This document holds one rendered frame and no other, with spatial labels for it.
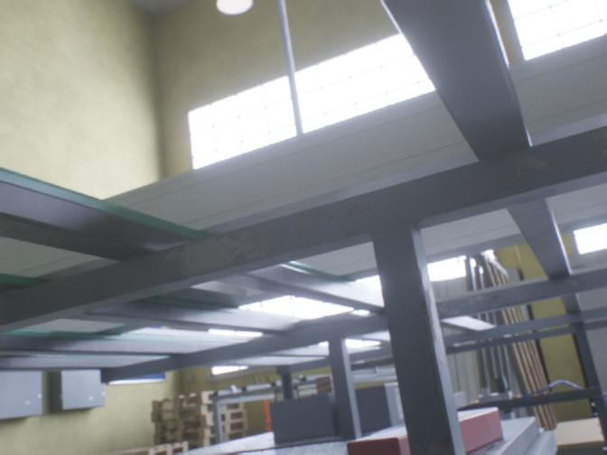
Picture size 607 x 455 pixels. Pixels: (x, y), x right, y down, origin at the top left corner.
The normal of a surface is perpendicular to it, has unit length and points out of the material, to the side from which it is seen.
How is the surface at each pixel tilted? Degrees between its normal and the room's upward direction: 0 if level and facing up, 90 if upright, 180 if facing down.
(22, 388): 90
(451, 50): 180
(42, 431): 90
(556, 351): 90
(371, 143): 90
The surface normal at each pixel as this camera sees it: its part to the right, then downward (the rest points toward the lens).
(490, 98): 0.15, 0.94
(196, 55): -0.41, -0.21
